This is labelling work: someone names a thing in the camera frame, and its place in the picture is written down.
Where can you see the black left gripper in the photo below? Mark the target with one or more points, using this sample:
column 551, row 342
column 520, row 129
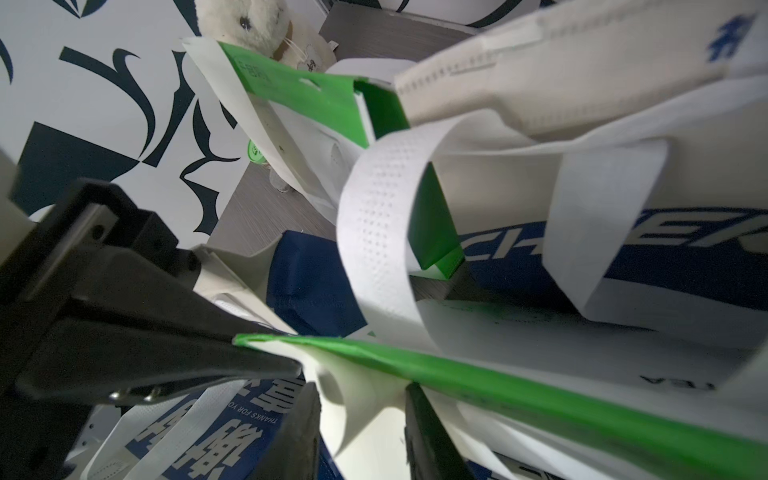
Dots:
column 98, row 307

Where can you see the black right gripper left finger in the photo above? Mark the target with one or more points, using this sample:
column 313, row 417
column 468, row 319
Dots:
column 294, row 451

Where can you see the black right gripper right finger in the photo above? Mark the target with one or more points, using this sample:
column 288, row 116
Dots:
column 431, row 453

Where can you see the white receipt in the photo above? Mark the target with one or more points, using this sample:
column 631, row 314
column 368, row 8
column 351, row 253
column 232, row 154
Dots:
column 362, row 411

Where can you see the blue white takeout bag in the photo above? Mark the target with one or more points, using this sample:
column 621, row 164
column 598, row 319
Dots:
column 610, row 156
column 221, row 433

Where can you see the green white right takeout bag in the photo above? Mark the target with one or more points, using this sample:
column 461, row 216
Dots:
column 578, row 399

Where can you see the green white takeout bag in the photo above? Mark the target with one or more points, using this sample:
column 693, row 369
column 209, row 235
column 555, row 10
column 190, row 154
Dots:
column 342, row 140
column 578, row 399

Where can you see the green white left takeout bag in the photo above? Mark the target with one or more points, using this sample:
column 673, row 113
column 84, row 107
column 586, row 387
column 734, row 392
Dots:
column 342, row 140

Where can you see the white plush bear toy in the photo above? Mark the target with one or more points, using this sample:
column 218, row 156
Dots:
column 267, row 27

